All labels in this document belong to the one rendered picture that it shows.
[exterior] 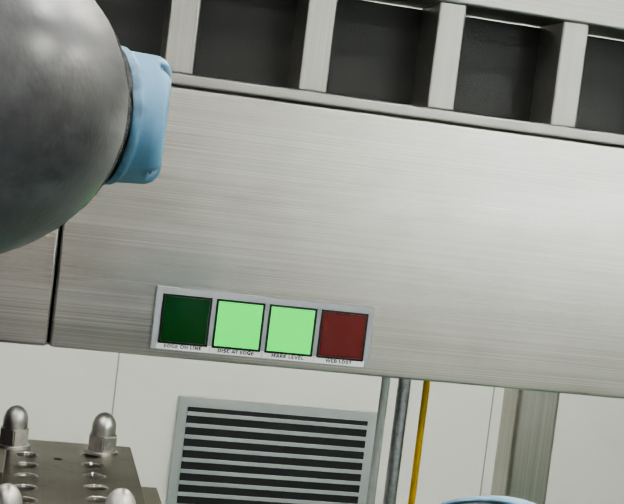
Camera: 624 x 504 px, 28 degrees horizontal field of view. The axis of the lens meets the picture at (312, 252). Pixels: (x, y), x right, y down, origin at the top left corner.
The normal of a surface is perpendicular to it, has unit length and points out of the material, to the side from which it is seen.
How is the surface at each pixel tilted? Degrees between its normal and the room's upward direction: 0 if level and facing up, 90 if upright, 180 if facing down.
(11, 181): 116
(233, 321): 90
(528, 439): 90
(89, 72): 80
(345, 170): 90
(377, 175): 90
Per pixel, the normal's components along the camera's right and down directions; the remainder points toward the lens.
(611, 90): 0.21, 0.07
